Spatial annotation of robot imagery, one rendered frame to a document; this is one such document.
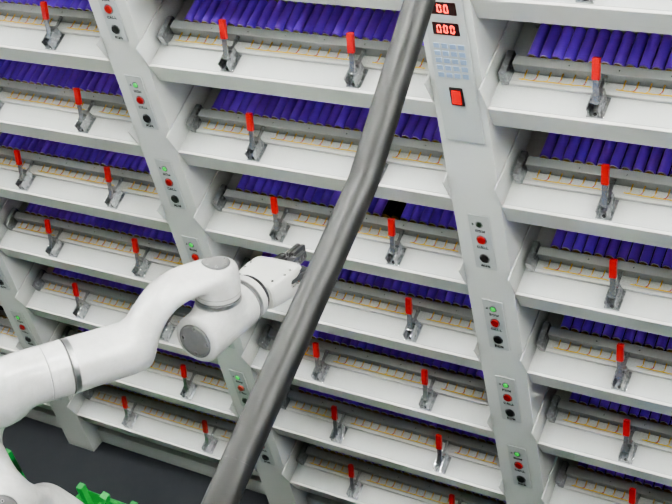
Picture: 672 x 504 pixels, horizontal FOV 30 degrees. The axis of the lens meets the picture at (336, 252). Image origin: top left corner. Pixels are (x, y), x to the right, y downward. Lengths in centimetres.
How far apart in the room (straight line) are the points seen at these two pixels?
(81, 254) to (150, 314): 102
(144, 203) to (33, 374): 84
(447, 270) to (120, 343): 66
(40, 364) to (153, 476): 155
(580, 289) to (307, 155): 56
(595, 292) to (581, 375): 21
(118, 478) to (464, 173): 171
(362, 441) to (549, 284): 79
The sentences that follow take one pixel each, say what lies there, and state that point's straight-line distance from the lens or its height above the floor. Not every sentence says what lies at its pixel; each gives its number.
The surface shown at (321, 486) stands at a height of 16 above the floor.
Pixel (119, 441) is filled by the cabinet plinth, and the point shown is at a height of 3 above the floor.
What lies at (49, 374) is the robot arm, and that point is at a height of 122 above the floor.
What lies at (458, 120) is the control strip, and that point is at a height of 132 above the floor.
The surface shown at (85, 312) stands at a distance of 317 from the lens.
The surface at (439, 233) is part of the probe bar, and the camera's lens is 237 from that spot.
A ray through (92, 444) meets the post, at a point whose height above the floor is 2.
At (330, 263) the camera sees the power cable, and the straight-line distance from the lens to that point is 95.
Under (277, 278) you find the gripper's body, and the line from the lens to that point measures 216.
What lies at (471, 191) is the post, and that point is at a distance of 216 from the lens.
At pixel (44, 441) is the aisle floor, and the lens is 374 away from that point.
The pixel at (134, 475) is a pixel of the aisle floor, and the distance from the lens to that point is 353.
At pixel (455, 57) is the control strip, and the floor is 144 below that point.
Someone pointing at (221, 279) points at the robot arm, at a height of 123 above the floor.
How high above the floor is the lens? 245
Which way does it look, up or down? 38 degrees down
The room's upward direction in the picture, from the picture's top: 15 degrees counter-clockwise
